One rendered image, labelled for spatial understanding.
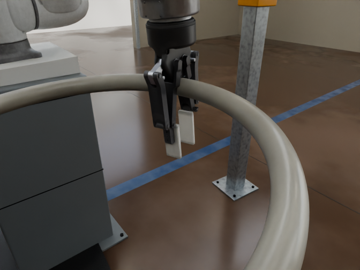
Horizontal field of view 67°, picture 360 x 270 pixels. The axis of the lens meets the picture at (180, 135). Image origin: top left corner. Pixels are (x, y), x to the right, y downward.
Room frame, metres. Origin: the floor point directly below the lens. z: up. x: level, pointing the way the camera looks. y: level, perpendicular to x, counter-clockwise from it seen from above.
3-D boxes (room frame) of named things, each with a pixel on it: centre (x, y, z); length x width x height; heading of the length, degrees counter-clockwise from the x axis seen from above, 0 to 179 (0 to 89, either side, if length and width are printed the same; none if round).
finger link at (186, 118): (0.47, -0.01, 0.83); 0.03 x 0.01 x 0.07; 59
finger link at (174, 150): (0.43, 0.01, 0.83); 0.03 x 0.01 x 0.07; 59
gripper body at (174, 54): (0.44, 0.01, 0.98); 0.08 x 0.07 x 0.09; 150
